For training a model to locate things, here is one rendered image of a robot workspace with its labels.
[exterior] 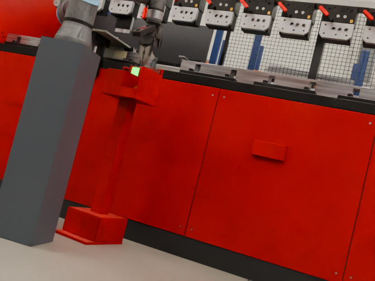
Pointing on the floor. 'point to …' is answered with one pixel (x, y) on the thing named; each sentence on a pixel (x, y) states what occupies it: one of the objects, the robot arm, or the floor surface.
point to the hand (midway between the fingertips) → (142, 62)
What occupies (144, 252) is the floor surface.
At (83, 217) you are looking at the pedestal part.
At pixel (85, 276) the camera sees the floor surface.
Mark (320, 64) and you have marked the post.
